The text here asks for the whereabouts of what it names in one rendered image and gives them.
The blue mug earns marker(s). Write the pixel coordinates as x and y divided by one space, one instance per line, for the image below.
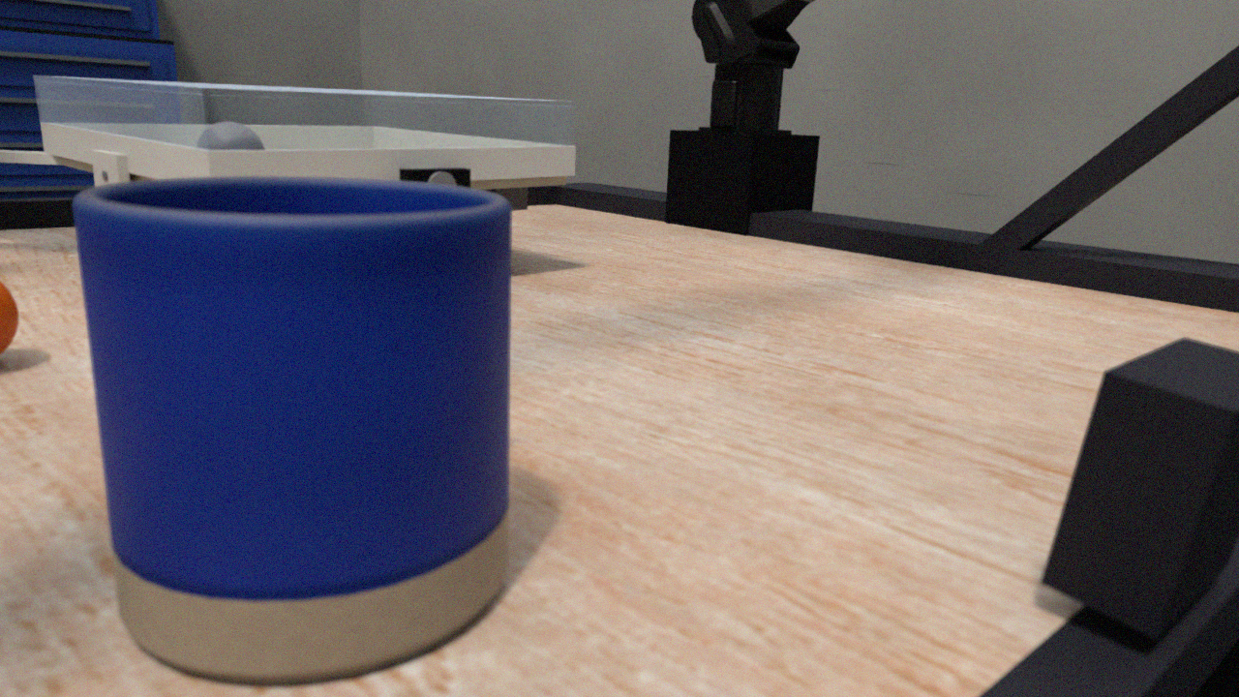
304 419

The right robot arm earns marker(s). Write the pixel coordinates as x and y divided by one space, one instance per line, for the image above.
745 95

